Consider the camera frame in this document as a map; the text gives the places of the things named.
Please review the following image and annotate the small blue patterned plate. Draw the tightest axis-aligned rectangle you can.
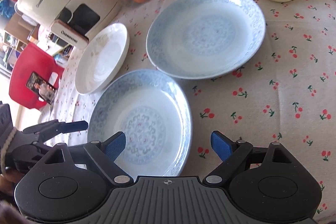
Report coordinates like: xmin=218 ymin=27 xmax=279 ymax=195
xmin=88 ymin=69 xmax=193 ymax=178

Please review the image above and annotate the left hand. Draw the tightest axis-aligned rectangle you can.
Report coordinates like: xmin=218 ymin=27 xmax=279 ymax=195
xmin=1 ymin=168 xmax=24 ymax=203

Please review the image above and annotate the large blue patterned plate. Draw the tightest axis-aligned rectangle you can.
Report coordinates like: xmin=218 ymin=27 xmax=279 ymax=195
xmin=146 ymin=0 xmax=266 ymax=80

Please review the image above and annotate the white floral plate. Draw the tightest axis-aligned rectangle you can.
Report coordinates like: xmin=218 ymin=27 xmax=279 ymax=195
xmin=75 ymin=23 xmax=130 ymax=95

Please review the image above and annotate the red plastic stool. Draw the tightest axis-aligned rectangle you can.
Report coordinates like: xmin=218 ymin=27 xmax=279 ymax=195
xmin=9 ymin=43 xmax=64 ymax=110

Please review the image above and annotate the smartphone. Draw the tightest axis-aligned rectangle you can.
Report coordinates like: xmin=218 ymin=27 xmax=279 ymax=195
xmin=26 ymin=72 xmax=56 ymax=105

